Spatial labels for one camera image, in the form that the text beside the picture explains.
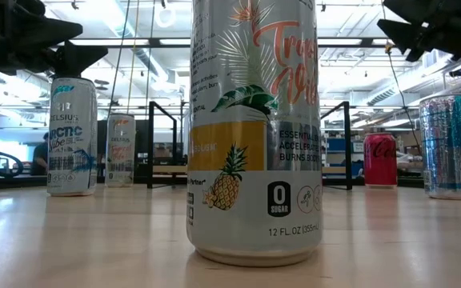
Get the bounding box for Celsius Arctic Vibe can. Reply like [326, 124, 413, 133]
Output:
[46, 77, 98, 198]

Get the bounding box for Celsius Tropical Vibe can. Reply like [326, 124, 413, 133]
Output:
[186, 0, 323, 268]
[104, 113, 137, 188]

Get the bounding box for blue silver Red Bull can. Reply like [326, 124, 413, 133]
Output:
[419, 94, 461, 201]

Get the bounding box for red Coca-Cola can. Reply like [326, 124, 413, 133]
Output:
[363, 133, 399, 189]

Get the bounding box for black overhead crossbeam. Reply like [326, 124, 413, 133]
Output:
[68, 37, 394, 50]

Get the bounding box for person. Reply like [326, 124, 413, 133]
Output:
[30, 131, 50, 177]

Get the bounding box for blue storage bins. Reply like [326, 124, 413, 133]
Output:
[326, 138, 366, 177]

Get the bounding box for yellow black hanging cable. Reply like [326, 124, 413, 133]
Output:
[380, 39, 423, 158]

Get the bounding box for white hanging ring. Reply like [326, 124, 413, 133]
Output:
[153, 0, 178, 29]

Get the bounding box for black curved hose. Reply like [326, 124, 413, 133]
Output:
[0, 142, 26, 179]

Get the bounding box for black table frame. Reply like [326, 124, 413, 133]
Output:
[0, 172, 461, 192]

